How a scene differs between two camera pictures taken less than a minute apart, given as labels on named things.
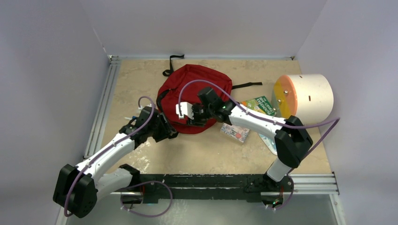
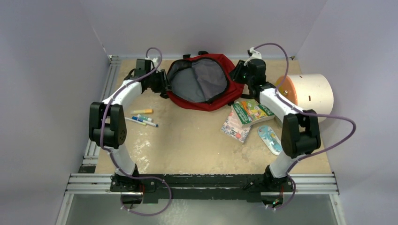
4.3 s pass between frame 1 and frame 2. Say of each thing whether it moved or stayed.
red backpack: moved
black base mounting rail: stayed
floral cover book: stayed
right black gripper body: moved
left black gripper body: moved
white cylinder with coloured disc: stayed
